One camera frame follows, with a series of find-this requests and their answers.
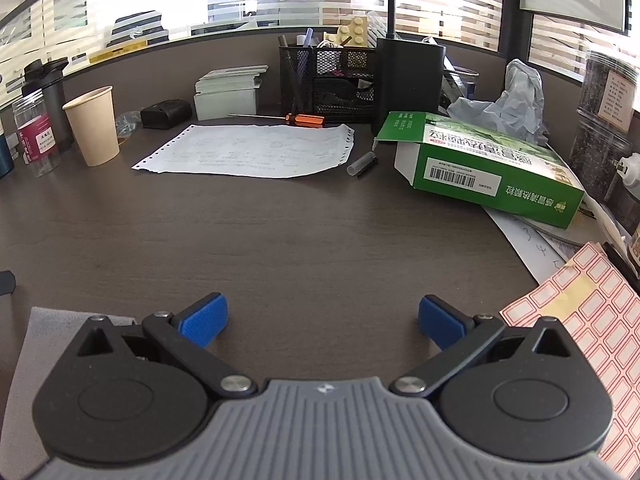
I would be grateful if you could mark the grey towel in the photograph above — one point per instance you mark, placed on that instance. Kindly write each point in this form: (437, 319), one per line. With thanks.
(35, 355)

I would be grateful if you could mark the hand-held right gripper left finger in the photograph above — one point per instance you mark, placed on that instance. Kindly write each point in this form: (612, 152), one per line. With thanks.
(205, 322)

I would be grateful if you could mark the small clear tube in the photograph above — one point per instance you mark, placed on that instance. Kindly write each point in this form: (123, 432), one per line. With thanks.
(361, 164)

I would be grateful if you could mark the yellow box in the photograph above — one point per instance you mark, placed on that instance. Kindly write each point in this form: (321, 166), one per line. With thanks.
(120, 51)

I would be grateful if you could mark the clear jar with red label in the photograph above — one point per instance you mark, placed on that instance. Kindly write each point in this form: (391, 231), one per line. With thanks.
(37, 140)

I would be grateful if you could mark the white perforated paper sheet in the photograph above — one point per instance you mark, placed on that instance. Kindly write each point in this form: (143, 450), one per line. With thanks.
(250, 152)

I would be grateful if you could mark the green cardboard box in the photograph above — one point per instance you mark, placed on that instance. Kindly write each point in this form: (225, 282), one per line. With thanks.
(500, 180)

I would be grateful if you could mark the stack of booklets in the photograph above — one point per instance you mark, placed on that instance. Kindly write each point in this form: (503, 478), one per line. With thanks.
(230, 77)

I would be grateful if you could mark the red-bordered sticker sheet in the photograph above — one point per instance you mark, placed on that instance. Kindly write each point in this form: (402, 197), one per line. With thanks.
(590, 340)

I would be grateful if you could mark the black mesh desk organizer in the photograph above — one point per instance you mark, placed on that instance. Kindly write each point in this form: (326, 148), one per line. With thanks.
(300, 80)

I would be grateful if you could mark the white power adapter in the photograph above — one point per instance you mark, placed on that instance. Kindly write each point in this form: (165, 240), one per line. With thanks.
(629, 170)

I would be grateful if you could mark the black pouch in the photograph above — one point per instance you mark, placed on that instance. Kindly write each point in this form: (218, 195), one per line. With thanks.
(167, 114)

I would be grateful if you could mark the black water bottle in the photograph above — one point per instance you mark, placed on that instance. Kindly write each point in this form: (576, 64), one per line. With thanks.
(50, 90)

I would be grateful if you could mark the grey plastic bag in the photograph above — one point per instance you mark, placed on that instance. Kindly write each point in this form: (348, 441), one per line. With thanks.
(520, 105)

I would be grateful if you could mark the dark bag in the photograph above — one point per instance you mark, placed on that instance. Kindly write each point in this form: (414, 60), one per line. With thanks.
(135, 27)

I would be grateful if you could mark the yellow toy brick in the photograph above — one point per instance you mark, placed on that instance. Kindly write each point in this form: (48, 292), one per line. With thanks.
(352, 32)

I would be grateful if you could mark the white paper sheets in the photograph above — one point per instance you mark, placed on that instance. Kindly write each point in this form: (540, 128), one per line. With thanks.
(530, 245)

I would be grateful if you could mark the clear jar with paper label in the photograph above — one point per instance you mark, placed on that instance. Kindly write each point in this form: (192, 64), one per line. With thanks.
(595, 90)

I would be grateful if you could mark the clear plastic container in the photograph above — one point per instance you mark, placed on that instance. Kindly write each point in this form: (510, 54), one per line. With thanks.
(460, 80)

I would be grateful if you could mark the translucent purple pen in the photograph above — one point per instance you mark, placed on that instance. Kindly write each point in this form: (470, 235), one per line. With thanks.
(307, 37)

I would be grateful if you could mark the beige paper cup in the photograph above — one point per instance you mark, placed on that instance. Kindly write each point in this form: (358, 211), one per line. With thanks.
(95, 130)

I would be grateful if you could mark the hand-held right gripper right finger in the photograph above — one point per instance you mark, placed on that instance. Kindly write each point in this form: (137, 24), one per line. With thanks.
(440, 325)

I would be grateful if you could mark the crumpled clear wrapper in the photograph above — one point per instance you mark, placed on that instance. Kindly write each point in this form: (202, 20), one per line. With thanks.
(127, 124)

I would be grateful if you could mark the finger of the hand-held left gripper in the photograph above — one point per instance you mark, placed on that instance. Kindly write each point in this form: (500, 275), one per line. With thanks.
(7, 283)

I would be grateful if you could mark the white box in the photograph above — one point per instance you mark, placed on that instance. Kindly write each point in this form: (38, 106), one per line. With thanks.
(225, 105)

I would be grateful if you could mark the teal thermos bottle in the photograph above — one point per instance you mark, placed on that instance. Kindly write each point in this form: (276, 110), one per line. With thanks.
(5, 157)

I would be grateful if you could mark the black speaker box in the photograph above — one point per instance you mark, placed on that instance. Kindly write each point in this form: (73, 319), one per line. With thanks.
(407, 85)

